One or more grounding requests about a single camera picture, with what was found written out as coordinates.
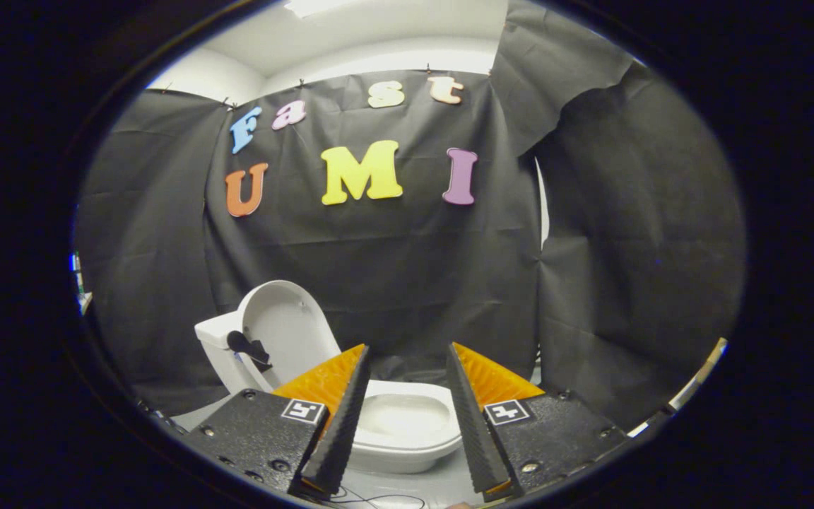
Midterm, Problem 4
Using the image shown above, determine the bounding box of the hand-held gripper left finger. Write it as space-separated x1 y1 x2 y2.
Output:
181 344 372 497

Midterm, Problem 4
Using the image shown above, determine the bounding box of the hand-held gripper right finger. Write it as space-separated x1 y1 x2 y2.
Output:
446 342 628 503

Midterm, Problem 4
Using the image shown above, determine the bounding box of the white toilet lid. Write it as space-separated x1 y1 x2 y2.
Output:
237 280 343 393

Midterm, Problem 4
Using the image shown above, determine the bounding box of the white toilet bowl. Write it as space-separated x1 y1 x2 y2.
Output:
350 380 464 474

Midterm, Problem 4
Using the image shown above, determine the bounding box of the white toilet tank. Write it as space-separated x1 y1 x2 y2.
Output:
194 313 266 395

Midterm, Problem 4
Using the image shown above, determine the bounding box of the black backdrop cloth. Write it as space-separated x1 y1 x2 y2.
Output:
71 0 747 432

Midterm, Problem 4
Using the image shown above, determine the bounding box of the ceiling light panel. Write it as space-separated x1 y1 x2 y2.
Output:
283 0 351 18

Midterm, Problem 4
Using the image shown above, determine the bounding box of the thin black floor cable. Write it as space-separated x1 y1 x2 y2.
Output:
326 484 427 509

